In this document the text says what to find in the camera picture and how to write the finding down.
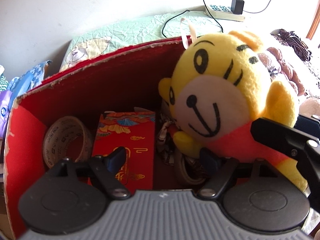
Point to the black power adapter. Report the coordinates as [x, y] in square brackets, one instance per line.
[237, 7]

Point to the purple wet wipes pack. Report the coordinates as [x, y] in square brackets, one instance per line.
[4, 108]

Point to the dark knitted yarn bundle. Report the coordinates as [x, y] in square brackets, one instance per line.
[289, 38]

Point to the white power strip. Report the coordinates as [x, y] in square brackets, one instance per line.
[223, 13]

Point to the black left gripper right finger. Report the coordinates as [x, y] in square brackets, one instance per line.
[224, 174]

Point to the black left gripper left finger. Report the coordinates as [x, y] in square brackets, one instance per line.
[104, 171]

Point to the pink teddy bear plush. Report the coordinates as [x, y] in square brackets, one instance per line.
[272, 58]

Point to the yellow tiger plush toy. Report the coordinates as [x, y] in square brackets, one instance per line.
[218, 88]

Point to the blue patterned plastic bag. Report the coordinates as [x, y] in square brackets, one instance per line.
[29, 80]

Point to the clear tape roll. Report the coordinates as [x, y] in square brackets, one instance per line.
[67, 137]

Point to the white bunny plush blue bow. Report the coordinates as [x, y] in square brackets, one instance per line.
[310, 107]

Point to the red patterned envelope pack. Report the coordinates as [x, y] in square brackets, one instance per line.
[135, 131]

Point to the red cardboard box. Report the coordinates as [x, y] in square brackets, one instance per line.
[118, 81]

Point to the green cartoon bed sheet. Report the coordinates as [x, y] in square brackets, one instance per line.
[127, 33]

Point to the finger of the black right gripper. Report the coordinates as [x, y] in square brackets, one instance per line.
[298, 145]

